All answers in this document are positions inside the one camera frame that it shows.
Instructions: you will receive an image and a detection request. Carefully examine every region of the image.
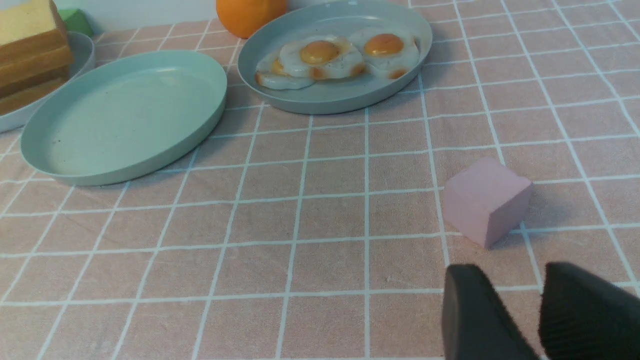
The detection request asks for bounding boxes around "grey egg plate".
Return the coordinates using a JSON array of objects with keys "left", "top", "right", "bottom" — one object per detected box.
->
[{"left": 237, "top": 0, "right": 434, "bottom": 116}]

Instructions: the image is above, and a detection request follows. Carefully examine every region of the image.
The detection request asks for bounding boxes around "green object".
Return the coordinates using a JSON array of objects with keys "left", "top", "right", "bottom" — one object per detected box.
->
[{"left": 58, "top": 8, "right": 94, "bottom": 38}]

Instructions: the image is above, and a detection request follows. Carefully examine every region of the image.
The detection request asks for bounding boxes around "pink foam cube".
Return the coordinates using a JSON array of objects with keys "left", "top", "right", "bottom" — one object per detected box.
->
[{"left": 441, "top": 157, "right": 534, "bottom": 249}]

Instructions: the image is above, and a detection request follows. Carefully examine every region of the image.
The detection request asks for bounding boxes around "teal middle plate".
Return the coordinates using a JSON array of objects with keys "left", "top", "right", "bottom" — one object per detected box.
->
[{"left": 20, "top": 50, "right": 227, "bottom": 186}]

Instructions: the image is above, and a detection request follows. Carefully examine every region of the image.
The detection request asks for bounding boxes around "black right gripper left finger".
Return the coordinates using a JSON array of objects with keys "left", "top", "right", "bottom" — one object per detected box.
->
[{"left": 442, "top": 264, "right": 539, "bottom": 360}]

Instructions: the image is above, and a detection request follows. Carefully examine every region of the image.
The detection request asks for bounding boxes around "fried egg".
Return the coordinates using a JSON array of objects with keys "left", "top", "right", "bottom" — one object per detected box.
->
[
  {"left": 347, "top": 27, "right": 420, "bottom": 80},
  {"left": 272, "top": 35, "right": 367, "bottom": 81}
]

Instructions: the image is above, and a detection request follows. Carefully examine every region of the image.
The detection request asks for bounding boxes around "fried egg front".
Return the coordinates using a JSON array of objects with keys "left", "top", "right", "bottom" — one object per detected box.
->
[{"left": 272, "top": 35, "right": 367, "bottom": 81}]

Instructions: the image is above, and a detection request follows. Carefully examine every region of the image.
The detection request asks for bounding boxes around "orange fruit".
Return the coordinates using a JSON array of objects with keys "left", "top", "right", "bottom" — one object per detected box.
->
[{"left": 215, "top": 0, "right": 288, "bottom": 39}]

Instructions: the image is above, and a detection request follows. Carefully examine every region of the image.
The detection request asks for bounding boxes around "pale blue bread plate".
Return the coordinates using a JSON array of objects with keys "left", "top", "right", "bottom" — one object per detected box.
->
[{"left": 0, "top": 30, "right": 96, "bottom": 133}]

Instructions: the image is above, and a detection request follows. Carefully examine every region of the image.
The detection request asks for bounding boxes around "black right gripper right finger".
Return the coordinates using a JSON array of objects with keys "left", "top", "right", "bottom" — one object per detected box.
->
[{"left": 538, "top": 261, "right": 640, "bottom": 360}]

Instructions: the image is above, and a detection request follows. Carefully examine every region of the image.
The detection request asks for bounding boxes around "fried egg underneath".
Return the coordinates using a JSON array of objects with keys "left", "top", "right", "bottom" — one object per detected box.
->
[{"left": 254, "top": 49, "right": 316, "bottom": 91}]

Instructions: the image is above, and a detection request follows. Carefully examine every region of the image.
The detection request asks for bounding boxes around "pink checked tablecloth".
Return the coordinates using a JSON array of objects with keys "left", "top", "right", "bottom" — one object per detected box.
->
[{"left": 1, "top": 0, "right": 640, "bottom": 360}]

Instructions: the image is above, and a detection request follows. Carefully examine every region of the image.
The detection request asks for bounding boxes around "bread slice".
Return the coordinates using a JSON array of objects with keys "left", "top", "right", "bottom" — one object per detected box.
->
[
  {"left": 0, "top": 77, "right": 67, "bottom": 116},
  {"left": 0, "top": 65, "right": 70, "bottom": 98},
  {"left": 0, "top": 45, "right": 74, "bottom": 86},
  {"left": 0, "top": 0, "right": 68, "bottom": 64}
]

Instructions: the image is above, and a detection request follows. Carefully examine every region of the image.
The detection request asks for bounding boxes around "fried egg right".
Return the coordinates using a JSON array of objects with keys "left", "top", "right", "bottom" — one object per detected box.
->
[{"left": 347, "top": 27, "right": 420, "bottom": 80}]

